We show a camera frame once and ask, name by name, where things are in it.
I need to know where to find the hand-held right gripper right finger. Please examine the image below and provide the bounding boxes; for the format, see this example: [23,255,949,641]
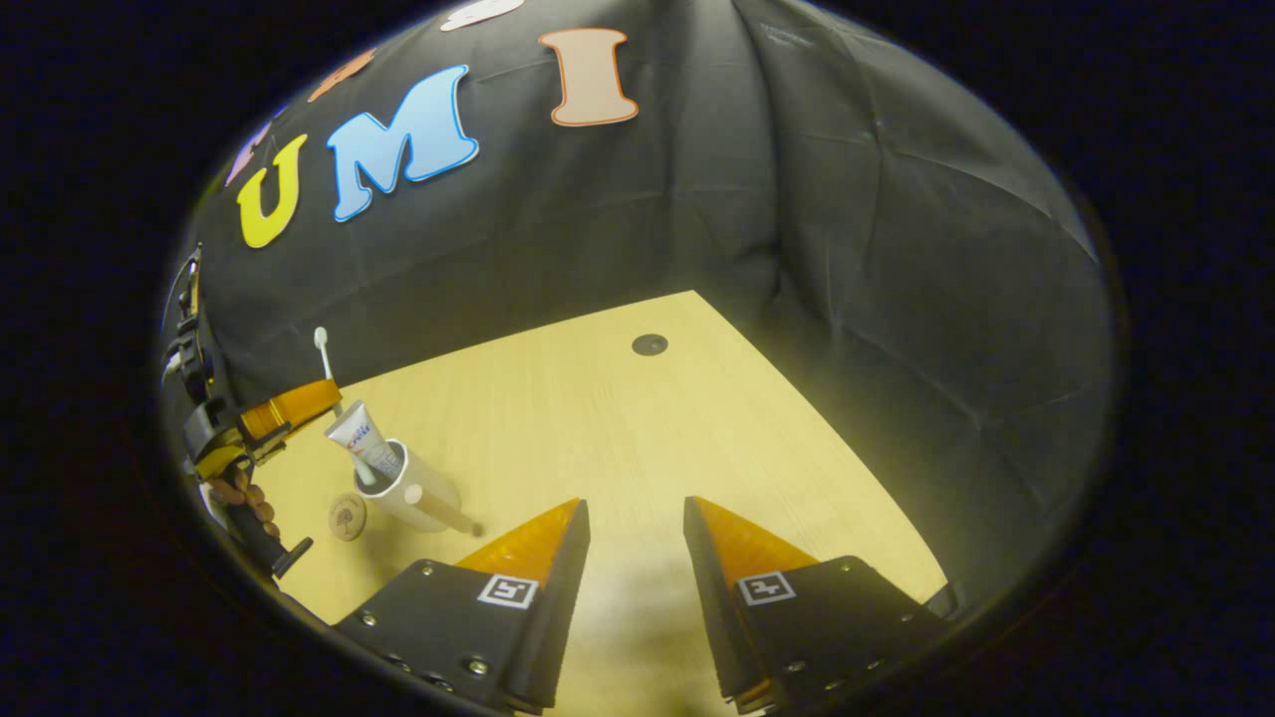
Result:
[683,496,948,712]

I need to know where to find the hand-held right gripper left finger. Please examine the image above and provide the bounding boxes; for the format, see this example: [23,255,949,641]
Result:
[334,498,591,712]

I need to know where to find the pale blue toothbrush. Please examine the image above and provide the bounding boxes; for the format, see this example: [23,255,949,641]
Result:
[313,327,380,489]

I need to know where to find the white toothpaste tube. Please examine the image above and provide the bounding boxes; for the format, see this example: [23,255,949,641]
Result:
[324,400,405,484]

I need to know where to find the round cork coaster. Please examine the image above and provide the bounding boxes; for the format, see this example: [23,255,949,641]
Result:
[328,493,369,543]

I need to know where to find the white cup with wooden handle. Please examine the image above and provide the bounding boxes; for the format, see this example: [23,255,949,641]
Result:
[354,438,485,537]

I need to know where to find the light wooden desktop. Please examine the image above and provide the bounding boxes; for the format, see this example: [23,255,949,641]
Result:
[249,289,947,717]

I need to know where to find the black backdrop cloth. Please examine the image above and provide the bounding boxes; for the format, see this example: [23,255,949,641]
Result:
[164,0,1117,618]

